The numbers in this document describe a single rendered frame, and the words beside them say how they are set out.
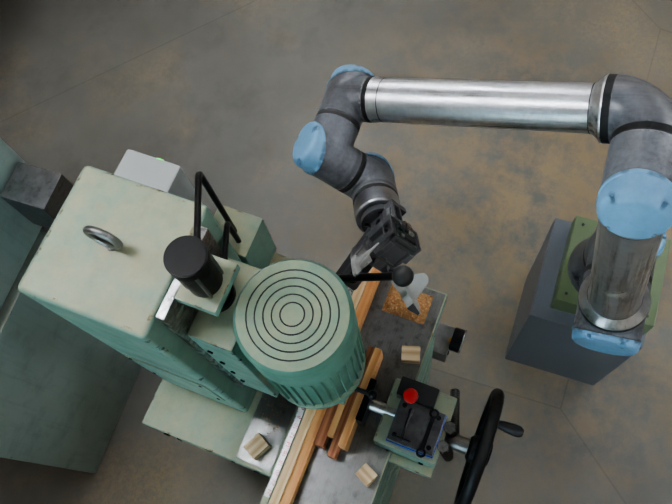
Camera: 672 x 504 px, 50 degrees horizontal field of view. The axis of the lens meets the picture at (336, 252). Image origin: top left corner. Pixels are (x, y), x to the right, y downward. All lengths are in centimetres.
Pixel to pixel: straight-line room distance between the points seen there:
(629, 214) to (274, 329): 57
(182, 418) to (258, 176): 130
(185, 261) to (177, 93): 219
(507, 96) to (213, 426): 99
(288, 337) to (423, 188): 179
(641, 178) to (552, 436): 149
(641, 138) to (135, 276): 79
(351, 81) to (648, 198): 60
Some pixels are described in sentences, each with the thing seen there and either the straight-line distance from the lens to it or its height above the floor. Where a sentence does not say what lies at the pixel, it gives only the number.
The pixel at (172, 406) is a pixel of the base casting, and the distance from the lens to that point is 180.
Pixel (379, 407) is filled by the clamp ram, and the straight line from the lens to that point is 155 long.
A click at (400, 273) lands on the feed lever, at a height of 142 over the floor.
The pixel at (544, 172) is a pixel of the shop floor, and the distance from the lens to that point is 284.
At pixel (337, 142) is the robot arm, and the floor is 128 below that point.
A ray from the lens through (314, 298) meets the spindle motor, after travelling 104.
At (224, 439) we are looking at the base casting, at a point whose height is 80.
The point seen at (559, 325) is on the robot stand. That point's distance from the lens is 207.
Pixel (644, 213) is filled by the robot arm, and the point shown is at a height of 144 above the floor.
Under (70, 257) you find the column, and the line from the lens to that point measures 115.
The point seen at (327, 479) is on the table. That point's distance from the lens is 160.
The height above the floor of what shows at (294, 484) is 94.
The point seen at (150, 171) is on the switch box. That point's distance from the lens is 121.
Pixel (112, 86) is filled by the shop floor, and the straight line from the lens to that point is 324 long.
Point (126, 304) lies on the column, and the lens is 109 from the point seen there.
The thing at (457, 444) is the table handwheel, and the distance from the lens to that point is 168.
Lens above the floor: 249
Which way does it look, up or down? 69 degrees down
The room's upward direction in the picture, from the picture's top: 15 degrees counter-clockwise
